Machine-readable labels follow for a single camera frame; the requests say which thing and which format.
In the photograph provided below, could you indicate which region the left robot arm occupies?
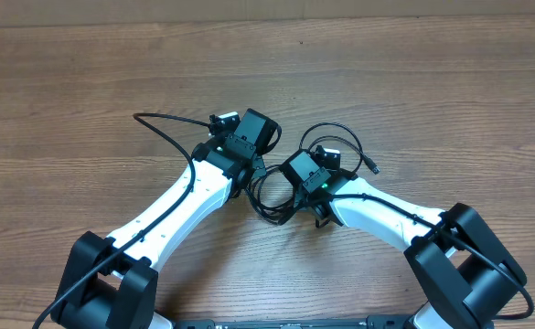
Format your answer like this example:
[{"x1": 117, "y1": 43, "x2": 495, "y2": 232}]
[{"x1": 34, "y1": 109, "x2": 282, "y2": 329}]

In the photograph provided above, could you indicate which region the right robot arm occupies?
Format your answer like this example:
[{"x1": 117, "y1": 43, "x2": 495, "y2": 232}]
[{"x1": 280, "y1": 149, "x2": 534, "y2": 328}]

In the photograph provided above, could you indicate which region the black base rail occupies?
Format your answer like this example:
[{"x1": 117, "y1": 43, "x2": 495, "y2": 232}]
[{"x1": 150, "y1": 313, "x2": 414, "y2": 329}]

